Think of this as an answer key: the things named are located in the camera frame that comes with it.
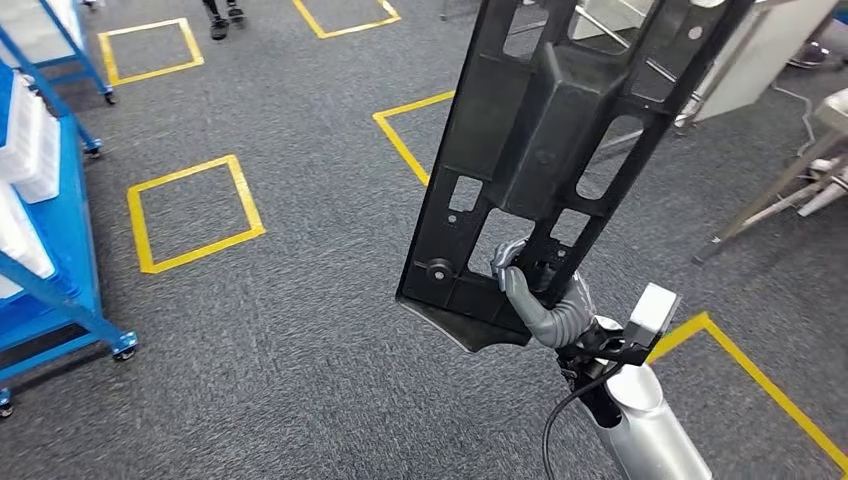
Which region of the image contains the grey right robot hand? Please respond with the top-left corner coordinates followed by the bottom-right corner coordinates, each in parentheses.
top-left (490, 238), bottom-right (598, 350)

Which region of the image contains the black plastic frame part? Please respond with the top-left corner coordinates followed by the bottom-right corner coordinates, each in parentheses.
top-left (396, 0), bottom-right (757, 354)

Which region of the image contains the blue metal shelf rack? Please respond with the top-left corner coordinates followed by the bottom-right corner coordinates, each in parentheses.
top-left (0, 0), bottom-right (117, 157)
top-left (0, 26), bottom-right (140, 420)

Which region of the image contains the yellow floor tape square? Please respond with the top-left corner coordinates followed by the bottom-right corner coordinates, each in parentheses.
top-left (645, 312), bottom-right (848, 473)
top-left (291, 0), bottom-right (402, 40)
top-left (127, 154), bottom-right (266, 275)
top-left (372, 90), bottom-right (457, 188)
top-left (97, 17), bottom-right (205, 87)

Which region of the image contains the white panel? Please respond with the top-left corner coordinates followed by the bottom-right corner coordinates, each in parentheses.
top-left (688, 0), bottom-right (839, 124)

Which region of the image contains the chrome stanchion with round base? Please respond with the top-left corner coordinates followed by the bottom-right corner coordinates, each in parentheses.
top-left (788, 39), bottom-right (848, 71)

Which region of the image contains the person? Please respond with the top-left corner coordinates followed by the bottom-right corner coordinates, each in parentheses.
top-left (201, 0), bottom-right (248, 41)

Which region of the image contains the white plastic bin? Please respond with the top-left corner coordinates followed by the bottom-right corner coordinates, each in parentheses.
top-left (0, 182), bottom-right (56, 299)
top-left (0, 72), bottom-right (62, 203)

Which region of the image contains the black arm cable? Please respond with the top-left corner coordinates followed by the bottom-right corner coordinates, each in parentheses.
top-left (541, 360), bottom-right (624, 480)

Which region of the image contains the thin floor cable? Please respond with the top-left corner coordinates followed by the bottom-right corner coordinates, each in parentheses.
top-left (771, 84), bottom-right (816, 159)

